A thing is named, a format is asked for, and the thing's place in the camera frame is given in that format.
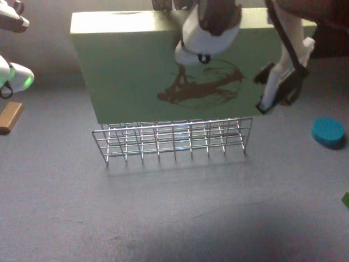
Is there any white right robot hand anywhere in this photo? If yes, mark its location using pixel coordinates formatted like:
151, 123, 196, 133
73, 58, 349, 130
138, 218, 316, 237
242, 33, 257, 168
151, 0, 349, 115

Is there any light green rectangular box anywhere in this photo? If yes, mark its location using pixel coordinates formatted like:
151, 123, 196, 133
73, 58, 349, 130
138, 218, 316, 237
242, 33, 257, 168
69, 7, 318, 125

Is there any blue round disc block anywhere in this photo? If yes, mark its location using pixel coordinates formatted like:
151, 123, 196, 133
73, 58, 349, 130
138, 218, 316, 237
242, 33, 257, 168
311, 116, 346, 150

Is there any grey table cloth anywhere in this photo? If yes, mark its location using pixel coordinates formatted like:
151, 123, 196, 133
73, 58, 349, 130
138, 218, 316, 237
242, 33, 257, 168
0, 0, 349, 262

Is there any brown wooden block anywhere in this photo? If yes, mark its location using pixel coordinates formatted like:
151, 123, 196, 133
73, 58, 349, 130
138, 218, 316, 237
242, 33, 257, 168
0, 102, 25, 135

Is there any metal wire rack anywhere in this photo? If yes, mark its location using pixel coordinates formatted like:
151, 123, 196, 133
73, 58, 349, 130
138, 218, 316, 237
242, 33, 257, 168
92, 117, 254, 166

